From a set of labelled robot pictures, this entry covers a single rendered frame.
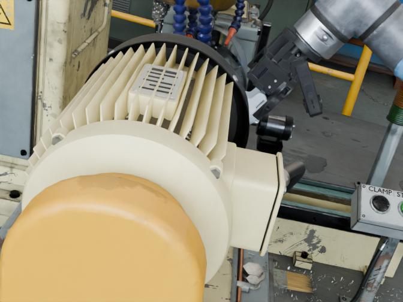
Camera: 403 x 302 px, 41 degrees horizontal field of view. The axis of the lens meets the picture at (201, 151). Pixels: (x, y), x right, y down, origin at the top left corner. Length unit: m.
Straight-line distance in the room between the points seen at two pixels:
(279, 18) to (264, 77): 3.29
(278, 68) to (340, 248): 0.45
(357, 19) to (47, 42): 0.53
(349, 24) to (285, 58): 0.13
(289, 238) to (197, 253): 0.89
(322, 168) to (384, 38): 0.75
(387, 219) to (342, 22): 0.35
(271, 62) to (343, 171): 0.74
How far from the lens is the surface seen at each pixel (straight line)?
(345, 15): 0.98
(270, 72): 1.01
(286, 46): 1.01
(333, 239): 1.21
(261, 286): 0.56
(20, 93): 1.01
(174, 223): 0.31
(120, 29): 4.71
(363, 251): 1.24
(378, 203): 0.98
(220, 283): 0.53
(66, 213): 0.31
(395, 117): 1.48
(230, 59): 1.31
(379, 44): 0.98
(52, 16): 0.94
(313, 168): 1.63
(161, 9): 1.03
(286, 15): 4.27
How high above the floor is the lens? 1.52
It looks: 27 degrees down
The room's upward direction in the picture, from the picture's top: 12 degrees clockwise
